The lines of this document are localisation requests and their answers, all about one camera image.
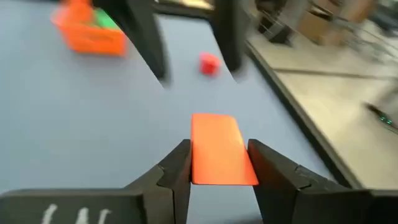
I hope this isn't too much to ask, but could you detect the small red cube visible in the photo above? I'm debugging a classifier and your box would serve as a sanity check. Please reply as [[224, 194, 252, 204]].
[[198, 52, 221, 77]]

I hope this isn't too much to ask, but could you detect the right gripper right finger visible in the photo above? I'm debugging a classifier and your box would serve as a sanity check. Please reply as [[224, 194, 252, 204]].
[[248, 139, 398, 224]]

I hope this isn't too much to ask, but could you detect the green wedge block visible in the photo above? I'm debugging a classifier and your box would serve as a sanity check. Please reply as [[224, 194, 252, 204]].
[[93, 7, 121, 31]]

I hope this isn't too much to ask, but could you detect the orange triangle block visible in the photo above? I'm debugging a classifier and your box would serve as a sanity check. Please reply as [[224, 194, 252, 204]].
[[190, 113, 259, 187]]

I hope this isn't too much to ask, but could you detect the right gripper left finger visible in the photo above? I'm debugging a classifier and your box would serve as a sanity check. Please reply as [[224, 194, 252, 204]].
[[0, 139, 192, 224]]

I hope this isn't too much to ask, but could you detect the orange plastic basket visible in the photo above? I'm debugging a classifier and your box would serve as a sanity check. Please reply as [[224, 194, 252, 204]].
[[51, 0, 128, 57]]

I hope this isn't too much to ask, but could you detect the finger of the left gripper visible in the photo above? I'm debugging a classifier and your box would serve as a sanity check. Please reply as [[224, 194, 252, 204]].
[[213, 0, 249, 72], [93, 0, 170, 82]]

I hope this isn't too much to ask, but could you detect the black device green light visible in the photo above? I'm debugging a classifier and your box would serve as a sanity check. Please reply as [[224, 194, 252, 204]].
[[365, 102, 398, 133]]

